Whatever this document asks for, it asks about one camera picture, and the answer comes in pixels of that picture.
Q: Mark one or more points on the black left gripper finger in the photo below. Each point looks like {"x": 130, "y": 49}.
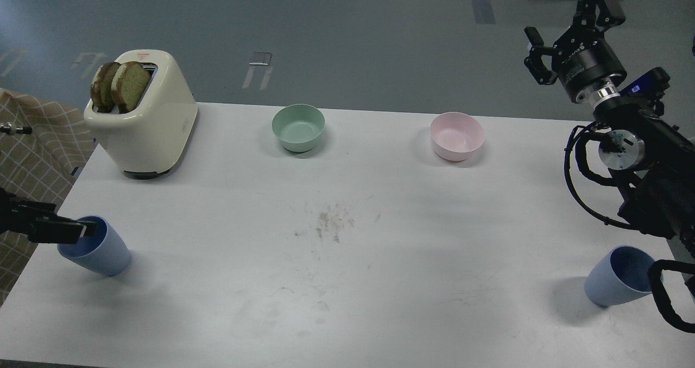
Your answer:
{"x": 59, "y": 231}

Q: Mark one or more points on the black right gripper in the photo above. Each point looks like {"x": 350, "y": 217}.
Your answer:
{"x": 581, "y": 57}

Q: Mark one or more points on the light blue cup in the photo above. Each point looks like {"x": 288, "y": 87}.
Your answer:
{"x": 103, "y": 251}
{"x": 620, "y": 277}

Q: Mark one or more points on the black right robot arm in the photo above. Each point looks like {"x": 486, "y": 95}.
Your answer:
{"x": 628, "y": 145}

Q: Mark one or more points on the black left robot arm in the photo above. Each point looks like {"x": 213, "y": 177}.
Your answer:
{"x": 17, "y": 212}

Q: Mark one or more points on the beige checkered cloth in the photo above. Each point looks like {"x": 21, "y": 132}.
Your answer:
{"x": 44, "y": 165}

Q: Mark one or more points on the cream toaster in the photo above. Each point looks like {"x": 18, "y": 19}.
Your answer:
{"x": 149, "y": 140}

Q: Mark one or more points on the toast slice left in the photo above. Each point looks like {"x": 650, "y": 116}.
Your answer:
{"x": 100, "y": 88}

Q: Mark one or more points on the toast slice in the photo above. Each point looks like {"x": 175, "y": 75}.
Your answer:
{"x": 128, "y": 85}
{"x": 100, "y": 88}

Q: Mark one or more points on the pink bowl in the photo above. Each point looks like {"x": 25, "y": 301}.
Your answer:
{"x": 456, "y": 136}

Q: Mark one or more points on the toast slice right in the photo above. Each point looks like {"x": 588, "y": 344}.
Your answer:
{"x": 128, "y": 85}

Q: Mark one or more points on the green bowl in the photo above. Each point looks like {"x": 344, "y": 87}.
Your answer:
{"x": 299, "y": 127}

